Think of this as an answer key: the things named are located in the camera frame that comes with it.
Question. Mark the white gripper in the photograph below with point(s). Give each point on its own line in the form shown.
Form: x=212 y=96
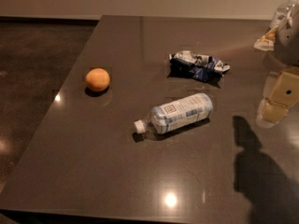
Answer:
x=288 y=46

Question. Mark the clear background plastic bottle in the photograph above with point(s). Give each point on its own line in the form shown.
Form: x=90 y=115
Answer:
x=281 y=12

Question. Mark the crumpled blue white chip bag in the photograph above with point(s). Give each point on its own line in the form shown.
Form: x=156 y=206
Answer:
x=203 y=68

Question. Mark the orange fruit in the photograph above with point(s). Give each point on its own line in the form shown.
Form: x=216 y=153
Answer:
x=97 y=79

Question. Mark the blue label plastic water bottle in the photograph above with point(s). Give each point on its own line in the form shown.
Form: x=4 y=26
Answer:
x=171 y=116

